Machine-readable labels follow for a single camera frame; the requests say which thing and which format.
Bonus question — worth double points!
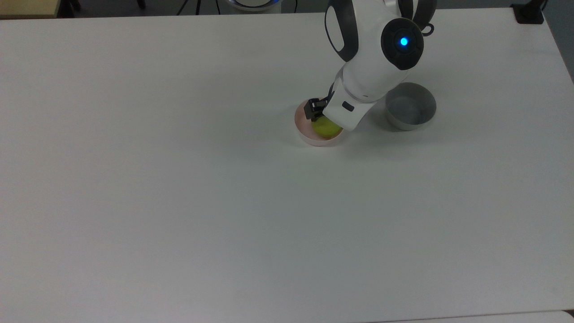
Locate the gray bowl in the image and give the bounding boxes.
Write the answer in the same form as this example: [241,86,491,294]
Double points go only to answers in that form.
[384,82,437,132]

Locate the green pear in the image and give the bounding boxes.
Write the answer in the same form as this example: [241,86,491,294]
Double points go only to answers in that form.
[311,115,344,139]

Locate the pink bowl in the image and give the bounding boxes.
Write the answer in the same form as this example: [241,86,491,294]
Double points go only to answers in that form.
[294,98,347,148]

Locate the wooden board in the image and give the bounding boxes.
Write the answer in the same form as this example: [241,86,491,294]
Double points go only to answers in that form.
[0,0,61,19]

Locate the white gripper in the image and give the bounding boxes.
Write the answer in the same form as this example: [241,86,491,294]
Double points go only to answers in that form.
[304,77,387,132]

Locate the white robot base ring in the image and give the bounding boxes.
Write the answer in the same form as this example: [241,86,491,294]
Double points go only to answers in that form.
[222,0,283,12]

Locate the black table clamp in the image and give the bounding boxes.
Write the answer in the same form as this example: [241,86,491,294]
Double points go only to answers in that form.
[510,0,548,25]

